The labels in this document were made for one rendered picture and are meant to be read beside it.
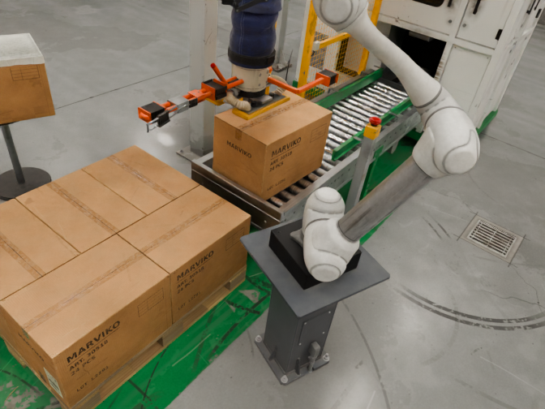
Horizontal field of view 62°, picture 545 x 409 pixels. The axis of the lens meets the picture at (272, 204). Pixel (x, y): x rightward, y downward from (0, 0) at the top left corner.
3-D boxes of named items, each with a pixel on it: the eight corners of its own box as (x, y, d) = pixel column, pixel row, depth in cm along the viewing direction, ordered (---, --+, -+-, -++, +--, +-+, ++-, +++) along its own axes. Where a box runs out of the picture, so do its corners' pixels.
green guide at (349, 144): (423, 92, 407) (426, 83, 401) (435, 96, 402) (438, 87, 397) (330, 160, 302) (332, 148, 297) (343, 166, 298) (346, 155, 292)
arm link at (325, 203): (337, 219, 198) (347, 181, 183) (339, 250, 185) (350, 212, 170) (301, 216, 198) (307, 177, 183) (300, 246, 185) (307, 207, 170)
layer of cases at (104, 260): (139, 192, 318) (135, 144, 293) (246, 264, 276) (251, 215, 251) (-41, 288, 240) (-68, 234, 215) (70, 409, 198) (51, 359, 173)
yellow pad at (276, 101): (275, 93, 238) (276, 84, 235) (289, 100, 234) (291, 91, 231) (231, 113, 216) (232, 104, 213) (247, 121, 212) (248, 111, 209)
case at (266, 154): (275, 141, 315) (282, 88, 290) (321, 166, 296) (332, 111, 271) (212, 173, 277) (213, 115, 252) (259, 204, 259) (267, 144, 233)
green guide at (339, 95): (371, 73, 429) (374, 64, 424) (381, 76, 425) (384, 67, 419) (268, 129, 325) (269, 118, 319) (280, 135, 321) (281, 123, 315)
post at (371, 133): (336, 246, 319) (371, 121, 256) (345, 251, 316) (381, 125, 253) (332, 251, 314) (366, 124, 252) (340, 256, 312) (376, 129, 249)
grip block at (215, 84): (212, 88, 211) (212, 77, 208) (228, 96, 207) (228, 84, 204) (199, 94, 206) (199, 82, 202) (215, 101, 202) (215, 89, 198)
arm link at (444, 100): (442, 74, 144) (452, 95, 134) (470, 110, 152) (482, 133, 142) (406, 99, 150) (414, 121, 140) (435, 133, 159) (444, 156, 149)
